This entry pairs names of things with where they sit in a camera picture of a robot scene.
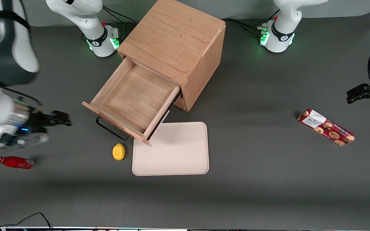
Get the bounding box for black left arm base cables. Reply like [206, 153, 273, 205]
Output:
[224, 10, 280, 38]

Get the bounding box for black arm base cables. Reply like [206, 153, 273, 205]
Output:
[102, 5, 137, 25]
[224, 10, 280, 38]

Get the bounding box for beige rectangular tray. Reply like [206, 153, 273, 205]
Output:
[132, 122, 210, 176]

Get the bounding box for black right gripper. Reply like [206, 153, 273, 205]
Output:
[24, 109, 72, 136]

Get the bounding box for red bottle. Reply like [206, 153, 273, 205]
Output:
[0, 156, 35, 170]

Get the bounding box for black right arm base cables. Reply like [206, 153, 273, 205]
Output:
[102, 5, 137, 25]

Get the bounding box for oak wooden drawer cabinet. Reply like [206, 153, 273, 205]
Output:
[118, 0, 226, 112]

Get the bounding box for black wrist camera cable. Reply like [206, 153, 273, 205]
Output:
[0, 58, 43, 106]

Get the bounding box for red cookie box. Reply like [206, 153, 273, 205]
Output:
[297, 108, 356, 147]

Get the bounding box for wooden drawer with black handle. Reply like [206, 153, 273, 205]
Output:
[82, 56, 182, 147]
[164, 92, 186, 120]

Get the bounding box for thin black table-edge cable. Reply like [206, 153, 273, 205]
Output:
[0, 212, 53, 231]

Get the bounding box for yellow lemon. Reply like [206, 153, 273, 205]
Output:
[112, 143, 126, 161]

